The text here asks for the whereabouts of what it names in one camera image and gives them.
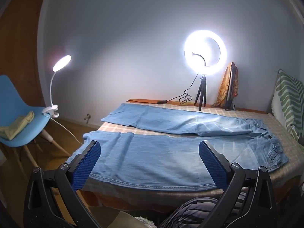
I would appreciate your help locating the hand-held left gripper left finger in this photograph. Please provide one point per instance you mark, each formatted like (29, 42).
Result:
(87, 163)

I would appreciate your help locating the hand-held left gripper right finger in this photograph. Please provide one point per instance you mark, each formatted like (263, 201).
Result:
(212, 163)

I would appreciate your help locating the blue denim pants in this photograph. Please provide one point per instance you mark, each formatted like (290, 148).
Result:
(154, 156)

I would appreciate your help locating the person's dark striped clothing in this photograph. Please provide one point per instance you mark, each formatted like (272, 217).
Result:
(190, 213)

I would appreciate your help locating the checkered bed blanket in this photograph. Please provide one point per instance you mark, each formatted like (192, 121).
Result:
(237, 114)

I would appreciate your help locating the black mini tripod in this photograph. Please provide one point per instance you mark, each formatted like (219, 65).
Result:
(201, 92)

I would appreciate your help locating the dark upright board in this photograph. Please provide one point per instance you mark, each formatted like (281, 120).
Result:
(232, 93)

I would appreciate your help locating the orange patterned scarf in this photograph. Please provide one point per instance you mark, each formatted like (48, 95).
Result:
(224, 87)

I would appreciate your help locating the pale yellow cloth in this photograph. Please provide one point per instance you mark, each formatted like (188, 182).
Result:
(16, 125)

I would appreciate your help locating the white fluffy rug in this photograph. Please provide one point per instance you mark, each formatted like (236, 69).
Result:
(146, 222)

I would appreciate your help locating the blue plastic chair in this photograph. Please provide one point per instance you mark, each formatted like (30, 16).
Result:
(14, 95)

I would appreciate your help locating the green striped pillow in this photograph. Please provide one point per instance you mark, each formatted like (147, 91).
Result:
(289, 95)

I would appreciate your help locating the white clip-on desk lamp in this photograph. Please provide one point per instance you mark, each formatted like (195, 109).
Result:
(62, 62)

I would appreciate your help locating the wooden door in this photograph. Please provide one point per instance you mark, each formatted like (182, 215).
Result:
(23, 40)

